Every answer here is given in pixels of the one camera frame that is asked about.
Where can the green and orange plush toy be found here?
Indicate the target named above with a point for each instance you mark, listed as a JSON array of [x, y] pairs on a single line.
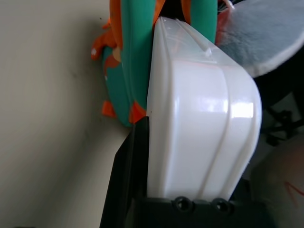
[[133, 59]]

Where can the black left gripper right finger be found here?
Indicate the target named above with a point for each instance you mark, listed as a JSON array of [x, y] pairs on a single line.
[[243, 192]]

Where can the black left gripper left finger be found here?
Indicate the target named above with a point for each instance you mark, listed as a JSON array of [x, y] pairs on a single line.
[[128, 161]]

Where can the white plastic pencil case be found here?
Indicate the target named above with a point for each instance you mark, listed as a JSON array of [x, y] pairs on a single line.
[[199, 118]]

